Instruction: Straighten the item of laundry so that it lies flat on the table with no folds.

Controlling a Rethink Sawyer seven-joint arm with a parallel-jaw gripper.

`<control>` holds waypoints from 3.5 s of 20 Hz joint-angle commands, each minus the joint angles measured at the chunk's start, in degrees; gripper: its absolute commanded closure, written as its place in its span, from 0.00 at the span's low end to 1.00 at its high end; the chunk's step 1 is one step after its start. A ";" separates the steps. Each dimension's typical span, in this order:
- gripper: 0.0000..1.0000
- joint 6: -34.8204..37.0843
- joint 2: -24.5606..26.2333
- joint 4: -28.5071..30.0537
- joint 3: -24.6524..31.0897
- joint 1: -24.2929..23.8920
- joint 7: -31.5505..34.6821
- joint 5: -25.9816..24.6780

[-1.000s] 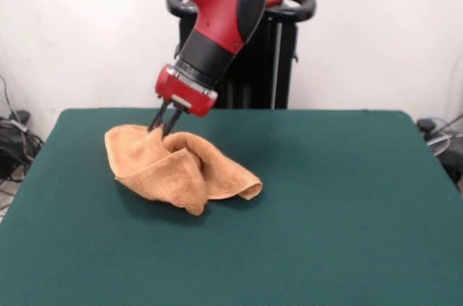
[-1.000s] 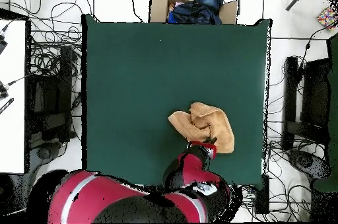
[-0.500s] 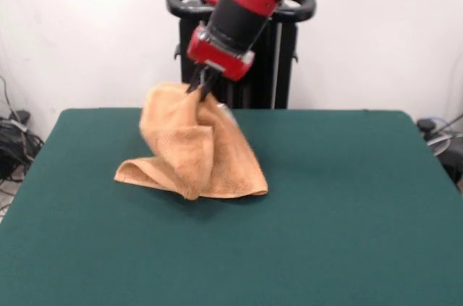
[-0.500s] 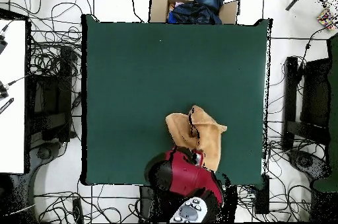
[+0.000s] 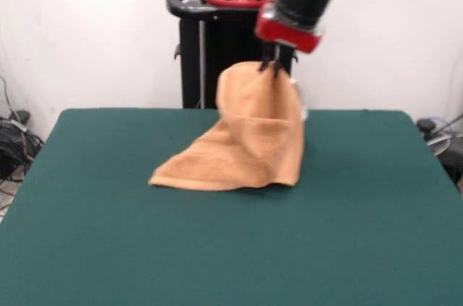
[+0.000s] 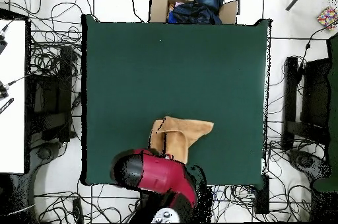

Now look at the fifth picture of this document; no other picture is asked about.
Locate dark green table cloth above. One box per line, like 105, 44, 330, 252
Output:
0, 107, 463, 306

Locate black floor equipment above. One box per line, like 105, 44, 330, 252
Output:
439, 139, 463, 191

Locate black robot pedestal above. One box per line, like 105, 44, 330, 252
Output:
166, 0, 290, 110

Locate tan terry towel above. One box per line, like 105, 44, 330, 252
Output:
148, 61, 310, 190

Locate black floor cable tangle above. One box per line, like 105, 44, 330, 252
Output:
0, 74, 46, 184

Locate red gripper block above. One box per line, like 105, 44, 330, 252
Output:
255, 4, 326, 78

